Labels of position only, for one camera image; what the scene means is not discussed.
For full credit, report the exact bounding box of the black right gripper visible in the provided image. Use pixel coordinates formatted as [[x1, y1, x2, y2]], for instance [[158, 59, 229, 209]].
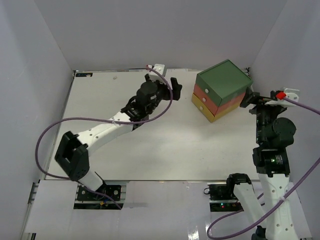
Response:
[[239, 86, 285, 144]]

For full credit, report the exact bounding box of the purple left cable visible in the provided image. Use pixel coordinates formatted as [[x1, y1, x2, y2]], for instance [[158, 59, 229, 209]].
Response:
[[36, 66, 175, 210]]

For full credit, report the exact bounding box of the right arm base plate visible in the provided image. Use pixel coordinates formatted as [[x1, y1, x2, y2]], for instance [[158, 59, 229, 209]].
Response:
[[203, 180, 252, 212]]

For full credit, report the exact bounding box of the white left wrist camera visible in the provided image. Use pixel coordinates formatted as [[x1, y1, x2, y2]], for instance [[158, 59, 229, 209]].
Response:
[[146, 63, 167, 77]]

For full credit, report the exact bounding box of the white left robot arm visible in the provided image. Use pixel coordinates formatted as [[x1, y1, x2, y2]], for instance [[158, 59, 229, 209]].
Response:
[[54, 74, 182, 200]]

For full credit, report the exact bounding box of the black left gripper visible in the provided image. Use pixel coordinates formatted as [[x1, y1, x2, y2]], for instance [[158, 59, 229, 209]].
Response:
[[144, 74, 182, 115]]

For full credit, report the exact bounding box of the green drawer cabinet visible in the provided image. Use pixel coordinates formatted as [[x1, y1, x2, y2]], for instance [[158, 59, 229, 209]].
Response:
[[191, 59, 253, 123]]

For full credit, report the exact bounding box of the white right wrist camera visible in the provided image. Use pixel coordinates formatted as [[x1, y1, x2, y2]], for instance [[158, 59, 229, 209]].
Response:
[[265, 87, 300, 108]]

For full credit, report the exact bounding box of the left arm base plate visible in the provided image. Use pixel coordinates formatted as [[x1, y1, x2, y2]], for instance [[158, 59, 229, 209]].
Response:
[[73, 184, 124, 210]]

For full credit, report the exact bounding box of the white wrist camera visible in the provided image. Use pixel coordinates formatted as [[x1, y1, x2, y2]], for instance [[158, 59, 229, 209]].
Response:
[[146, 63, 167, 77], [265, 87, 300, 108]]

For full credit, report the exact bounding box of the green drawer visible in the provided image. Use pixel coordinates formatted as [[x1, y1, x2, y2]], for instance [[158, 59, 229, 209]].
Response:
[[195, 73, 222, 107]]

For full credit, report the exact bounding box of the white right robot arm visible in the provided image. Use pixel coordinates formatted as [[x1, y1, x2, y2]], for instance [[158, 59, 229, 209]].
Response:
[[225, 87, 299, 240]]

